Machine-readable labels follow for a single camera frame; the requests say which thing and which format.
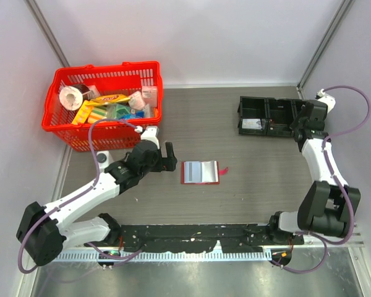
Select yellow chips bag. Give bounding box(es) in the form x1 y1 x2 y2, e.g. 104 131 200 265
87 94 130 106

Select red leather card holder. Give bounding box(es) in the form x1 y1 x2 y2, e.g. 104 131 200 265
181 160 229 185

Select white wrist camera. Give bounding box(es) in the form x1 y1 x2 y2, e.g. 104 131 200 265
134 126 160 148
315 89 336 113

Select red plastic shopping basket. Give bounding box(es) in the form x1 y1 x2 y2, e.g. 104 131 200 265
41 60 164 152

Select yellow orange striped package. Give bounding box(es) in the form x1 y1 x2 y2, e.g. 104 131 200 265
71 101 108 125

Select black tape roll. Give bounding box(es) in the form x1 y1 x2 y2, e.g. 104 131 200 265
71 84 93 97

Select pink white box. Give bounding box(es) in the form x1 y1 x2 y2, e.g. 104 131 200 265
142 86 158 108

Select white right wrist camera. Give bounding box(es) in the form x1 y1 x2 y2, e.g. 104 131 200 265
315 89 336 113

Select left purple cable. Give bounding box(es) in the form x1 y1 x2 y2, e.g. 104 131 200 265
17 119 143 275

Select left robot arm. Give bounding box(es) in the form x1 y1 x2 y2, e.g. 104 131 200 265
16 140 177 267

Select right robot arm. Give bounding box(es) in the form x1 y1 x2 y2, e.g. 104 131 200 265
267 95 361 245

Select cards in left bin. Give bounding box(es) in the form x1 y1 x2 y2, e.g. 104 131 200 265
241 119 263 130

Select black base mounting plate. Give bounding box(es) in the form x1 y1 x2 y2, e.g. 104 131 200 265
83 223 305 253

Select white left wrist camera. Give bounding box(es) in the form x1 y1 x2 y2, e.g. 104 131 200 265
134 126 160 148

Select green blue packet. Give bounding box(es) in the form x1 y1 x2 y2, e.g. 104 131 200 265
106 104 145 120

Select black three-compartment bin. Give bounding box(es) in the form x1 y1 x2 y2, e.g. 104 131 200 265
237 96 304 137

